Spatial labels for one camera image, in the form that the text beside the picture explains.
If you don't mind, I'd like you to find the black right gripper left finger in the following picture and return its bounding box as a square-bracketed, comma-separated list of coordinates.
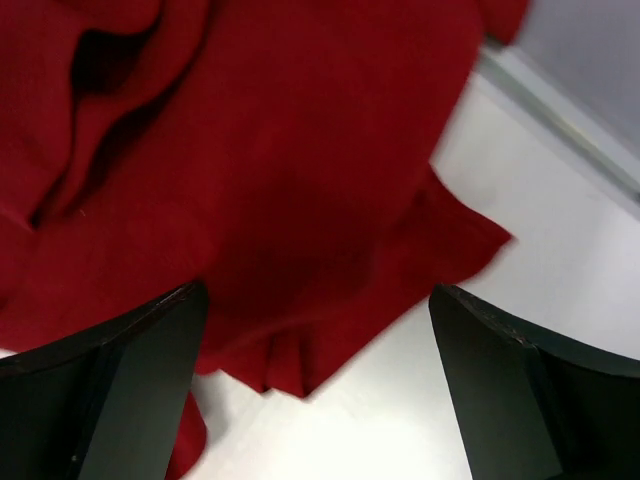
[1, 283, 208, 479]

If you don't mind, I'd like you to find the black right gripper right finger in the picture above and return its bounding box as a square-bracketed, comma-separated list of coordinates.
[429, 285, 639, 480]

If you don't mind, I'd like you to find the red t-shirt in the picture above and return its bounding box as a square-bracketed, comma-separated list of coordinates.
[0, 0, 532, 480]

